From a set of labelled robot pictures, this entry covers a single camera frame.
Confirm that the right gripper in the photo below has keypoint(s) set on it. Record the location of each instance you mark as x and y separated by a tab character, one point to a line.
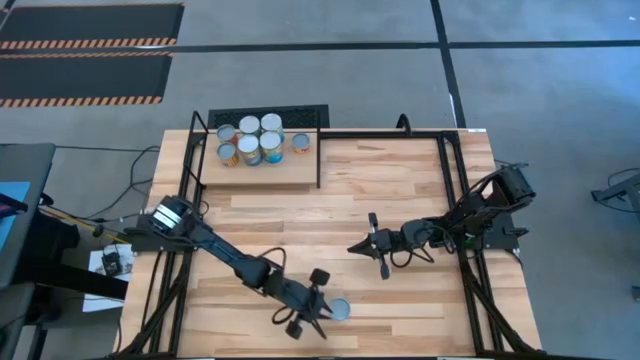
387	242

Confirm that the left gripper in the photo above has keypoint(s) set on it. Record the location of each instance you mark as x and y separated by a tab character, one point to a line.
305	305

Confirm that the wild pink salmon can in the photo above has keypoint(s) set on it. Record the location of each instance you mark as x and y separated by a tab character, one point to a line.
341	309

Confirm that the small orange flowered can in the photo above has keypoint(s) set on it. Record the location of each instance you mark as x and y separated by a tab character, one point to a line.
300	142

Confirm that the tomatoes can teal label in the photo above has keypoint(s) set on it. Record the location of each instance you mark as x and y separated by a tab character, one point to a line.
270	142

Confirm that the carrots can yellow-green label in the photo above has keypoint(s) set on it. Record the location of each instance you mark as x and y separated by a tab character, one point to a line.
248	146

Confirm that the large can white lid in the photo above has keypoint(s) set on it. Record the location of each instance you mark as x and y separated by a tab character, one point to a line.
249	125
271	122

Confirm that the orange bean-pattern can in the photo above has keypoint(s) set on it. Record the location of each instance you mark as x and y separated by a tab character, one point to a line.
227	151

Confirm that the red labelled can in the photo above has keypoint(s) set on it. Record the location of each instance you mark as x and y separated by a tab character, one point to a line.
226	133

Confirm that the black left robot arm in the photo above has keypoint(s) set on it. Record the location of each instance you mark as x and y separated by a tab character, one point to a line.
225	250

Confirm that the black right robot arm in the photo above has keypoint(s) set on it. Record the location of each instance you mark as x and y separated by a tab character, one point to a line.
480	210

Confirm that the black arched hook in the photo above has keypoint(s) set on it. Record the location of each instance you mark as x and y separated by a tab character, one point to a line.
403	120

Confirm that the black mesh panel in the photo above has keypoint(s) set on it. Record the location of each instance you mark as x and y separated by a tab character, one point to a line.
300	115

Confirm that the small black device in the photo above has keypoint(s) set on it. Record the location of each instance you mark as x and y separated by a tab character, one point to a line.
111	263

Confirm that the white paper sheet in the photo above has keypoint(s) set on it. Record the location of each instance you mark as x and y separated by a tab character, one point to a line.
97	262

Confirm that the black stand base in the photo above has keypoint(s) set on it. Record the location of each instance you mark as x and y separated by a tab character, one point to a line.
617	189

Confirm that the blue flat item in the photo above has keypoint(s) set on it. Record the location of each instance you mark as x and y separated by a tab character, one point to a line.
12	210

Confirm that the grey side desk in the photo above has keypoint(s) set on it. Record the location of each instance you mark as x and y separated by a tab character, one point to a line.
25	165

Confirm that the black hazard-striped floor mat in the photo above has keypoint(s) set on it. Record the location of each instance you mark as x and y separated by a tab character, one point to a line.
90	22
80	75

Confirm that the black aluminium table frame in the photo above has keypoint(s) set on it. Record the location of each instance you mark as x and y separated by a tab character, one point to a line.
380	134

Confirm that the wooden shelf black frame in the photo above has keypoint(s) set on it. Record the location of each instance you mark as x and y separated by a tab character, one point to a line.
260	175

